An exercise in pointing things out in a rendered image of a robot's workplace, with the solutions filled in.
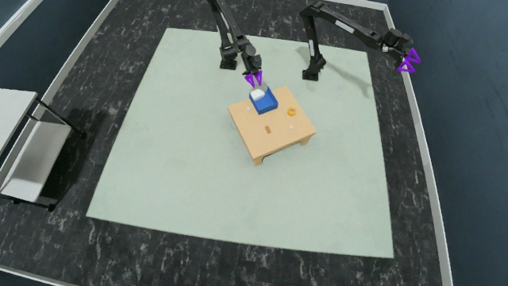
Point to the blue open-top tray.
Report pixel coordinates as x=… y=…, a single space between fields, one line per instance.
x=265 y=104

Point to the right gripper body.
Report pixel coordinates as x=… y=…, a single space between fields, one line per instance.
x=252 y=71

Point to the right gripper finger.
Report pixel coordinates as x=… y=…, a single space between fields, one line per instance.
x=257 y=75
x=248 y=78

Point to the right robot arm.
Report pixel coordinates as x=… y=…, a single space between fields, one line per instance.
x=229 y=55

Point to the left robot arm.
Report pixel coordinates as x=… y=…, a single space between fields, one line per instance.
x=370 y=38

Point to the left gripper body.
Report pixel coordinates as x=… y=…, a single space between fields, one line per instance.
x=399 y=61

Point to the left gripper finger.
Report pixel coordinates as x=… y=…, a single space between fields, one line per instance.
x=415 y=54
x=405 y=62

